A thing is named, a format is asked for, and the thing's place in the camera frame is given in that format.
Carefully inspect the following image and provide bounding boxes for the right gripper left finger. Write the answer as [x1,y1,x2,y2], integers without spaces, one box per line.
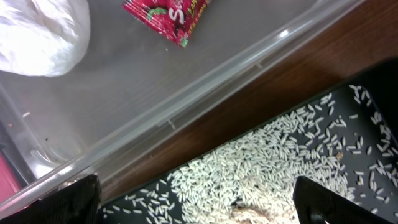
[1,174,101,224]

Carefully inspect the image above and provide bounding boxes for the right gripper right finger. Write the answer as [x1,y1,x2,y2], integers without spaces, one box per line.
[293,176,392,224]

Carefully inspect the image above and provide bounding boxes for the rice and food scraps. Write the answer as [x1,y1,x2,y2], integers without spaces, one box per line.
[102,84,398,224]

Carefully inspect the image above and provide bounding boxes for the white napkin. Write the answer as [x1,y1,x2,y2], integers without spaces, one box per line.
[1,0,91,77]

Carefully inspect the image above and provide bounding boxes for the red candy wrapper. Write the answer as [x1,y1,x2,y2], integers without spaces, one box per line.
[123,0,210,48]

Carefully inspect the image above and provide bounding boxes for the black plastic tray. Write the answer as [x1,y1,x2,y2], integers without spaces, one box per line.
[98,58,398,224]

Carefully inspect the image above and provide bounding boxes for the clear plastic bin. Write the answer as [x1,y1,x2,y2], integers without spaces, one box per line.
[1,0,358,217]

